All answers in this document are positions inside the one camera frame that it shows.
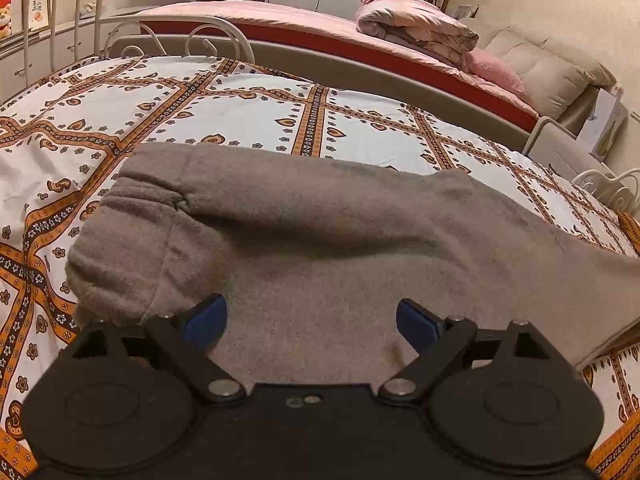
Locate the framed picture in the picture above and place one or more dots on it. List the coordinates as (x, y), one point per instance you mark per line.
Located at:
(37, 12)

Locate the white cardboard box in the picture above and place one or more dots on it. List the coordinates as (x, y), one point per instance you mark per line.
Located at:
(607, 125)

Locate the white scrolled metal bed rail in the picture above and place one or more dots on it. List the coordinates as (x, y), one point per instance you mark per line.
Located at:
(582, 176)

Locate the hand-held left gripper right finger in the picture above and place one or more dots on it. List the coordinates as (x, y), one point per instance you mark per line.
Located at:
(416, 322)

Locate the red plush toy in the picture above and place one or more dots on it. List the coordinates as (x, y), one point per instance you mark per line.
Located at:
(4, 17)

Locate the bed with pink sheet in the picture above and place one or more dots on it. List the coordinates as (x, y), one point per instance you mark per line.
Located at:
(300, 20)

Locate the folded pink quilt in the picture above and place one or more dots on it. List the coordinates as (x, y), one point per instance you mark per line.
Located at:
(415, 22)

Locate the grey fleece pants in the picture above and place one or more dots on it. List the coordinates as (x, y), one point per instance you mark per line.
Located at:
(325, 240)

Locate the orange patterned white bedsheet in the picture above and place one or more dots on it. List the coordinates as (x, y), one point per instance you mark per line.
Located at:
(200, 110)

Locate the pink pillow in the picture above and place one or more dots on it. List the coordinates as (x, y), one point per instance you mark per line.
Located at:
(495, 70)

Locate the beige cushion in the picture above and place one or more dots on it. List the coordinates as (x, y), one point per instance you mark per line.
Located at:
(550, 75)

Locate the white drawer cabinet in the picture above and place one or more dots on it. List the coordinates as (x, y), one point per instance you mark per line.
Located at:
(35, 60)

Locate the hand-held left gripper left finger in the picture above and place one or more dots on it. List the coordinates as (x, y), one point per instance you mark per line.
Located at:
(205, 321)

